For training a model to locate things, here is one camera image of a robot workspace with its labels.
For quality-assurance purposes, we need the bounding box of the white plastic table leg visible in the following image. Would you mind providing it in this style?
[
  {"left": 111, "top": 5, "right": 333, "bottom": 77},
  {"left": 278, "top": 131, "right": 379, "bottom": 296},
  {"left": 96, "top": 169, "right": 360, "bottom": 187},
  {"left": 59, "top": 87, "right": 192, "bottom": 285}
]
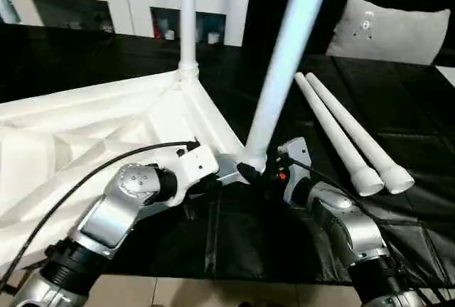
[
  {"left": 294, "top": 72, "right": 386, "bottom": 197},
  {"left": 244, "top": 0, "right": 337, "bottom": 173},
  {"left": 305, "top": 72, "right": 417, "bottom": 195},
  {"left": 176, "top": 0, "right": 200, "bottom": 74}
]

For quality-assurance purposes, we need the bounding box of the white plastic table top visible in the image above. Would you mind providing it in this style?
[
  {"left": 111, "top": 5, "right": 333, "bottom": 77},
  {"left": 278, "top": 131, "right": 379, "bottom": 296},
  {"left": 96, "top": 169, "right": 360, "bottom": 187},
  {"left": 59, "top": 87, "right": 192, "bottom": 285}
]
[{"left": 0, "top": 68, "right": 268, "bottom": 276}]

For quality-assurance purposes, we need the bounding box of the black table mat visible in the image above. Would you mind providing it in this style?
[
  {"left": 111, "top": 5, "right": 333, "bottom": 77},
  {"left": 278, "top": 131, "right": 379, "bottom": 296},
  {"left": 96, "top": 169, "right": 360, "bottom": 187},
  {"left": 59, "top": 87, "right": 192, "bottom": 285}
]
[{"left": 0, "top": 22, "right": 455, "bottom": 286}]

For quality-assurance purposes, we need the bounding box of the grey cushion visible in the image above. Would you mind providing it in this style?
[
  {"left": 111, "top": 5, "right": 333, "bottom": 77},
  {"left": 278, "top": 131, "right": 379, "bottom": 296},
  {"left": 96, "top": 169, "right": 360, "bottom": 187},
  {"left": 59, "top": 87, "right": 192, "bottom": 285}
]
[{"left": 325, "top": 0, "right": 452, "bottom": 67}]

